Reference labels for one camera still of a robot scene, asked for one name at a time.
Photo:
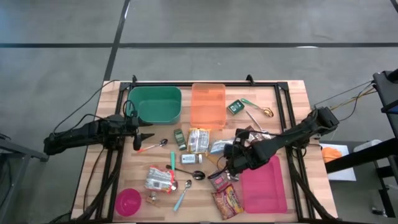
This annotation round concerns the green plastic bin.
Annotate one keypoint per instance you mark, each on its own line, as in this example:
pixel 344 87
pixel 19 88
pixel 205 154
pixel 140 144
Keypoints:
pixel 155 109

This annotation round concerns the black table clamp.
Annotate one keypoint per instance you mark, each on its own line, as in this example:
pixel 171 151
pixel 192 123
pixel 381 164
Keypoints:
pixel 249 78
pixel 134 78

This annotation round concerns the plain silver spoon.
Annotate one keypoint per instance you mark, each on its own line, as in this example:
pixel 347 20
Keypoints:
pixel 253 119

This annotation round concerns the small black device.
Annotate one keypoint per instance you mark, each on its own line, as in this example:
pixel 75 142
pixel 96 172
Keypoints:
pixel 379 212

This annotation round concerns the white plastic box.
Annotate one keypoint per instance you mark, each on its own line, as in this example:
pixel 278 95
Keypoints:
pixel 367 145

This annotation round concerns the black metal spoon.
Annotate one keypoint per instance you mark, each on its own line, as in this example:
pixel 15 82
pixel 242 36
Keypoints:
pixel 199 175

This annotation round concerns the pink plastic bowl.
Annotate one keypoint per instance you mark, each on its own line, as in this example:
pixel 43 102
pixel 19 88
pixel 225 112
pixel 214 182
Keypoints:
pixel 128 202

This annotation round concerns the orange translucent plastic bin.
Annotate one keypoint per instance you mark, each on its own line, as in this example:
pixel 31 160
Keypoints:
pixel 208 105

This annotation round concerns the orange cloth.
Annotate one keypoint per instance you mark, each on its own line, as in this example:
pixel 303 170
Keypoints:
pixel 331 154

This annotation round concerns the white paper sheet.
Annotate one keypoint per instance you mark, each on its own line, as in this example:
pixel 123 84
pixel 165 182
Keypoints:
pixel 342 174

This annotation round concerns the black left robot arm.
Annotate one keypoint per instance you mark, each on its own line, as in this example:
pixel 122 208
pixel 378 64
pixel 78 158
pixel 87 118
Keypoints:
pixel 77 135

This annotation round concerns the pink plastic tray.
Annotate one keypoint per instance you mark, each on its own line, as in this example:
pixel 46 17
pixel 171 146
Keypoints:
pixel 264 193

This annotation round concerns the black metal stand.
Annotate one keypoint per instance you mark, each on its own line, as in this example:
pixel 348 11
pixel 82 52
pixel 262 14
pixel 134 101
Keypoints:
pixel 388 93

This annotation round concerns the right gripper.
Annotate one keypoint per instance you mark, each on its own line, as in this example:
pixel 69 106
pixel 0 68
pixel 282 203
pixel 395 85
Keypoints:
pixel 242 158

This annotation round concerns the yellow ramen packet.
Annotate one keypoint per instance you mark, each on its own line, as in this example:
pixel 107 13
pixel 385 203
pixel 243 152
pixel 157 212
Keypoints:
pixel 198 140

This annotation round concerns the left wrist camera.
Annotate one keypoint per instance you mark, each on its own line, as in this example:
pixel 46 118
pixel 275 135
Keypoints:
pixel 132 119

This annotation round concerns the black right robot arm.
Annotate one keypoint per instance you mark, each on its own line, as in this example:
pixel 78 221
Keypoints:
pixel 289 137

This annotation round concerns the white-label bagel spice jar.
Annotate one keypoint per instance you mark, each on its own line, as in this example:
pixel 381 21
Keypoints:
pixel 190 159

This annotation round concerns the grey metal table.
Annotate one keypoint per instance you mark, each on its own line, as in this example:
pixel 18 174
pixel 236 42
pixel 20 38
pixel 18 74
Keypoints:
pixel 18 152

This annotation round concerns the smoked paprika tin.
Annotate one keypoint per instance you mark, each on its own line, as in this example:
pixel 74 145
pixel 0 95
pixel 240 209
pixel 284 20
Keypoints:
pixel 219 182

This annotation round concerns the green-label glass spice jar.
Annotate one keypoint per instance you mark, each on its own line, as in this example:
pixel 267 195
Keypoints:
pixel 179 139

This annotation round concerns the red beef ramen packet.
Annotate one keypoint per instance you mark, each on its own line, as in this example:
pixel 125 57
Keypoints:
pixel 227 203

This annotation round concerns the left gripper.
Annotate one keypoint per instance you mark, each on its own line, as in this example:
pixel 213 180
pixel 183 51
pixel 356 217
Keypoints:
pixel 136 137

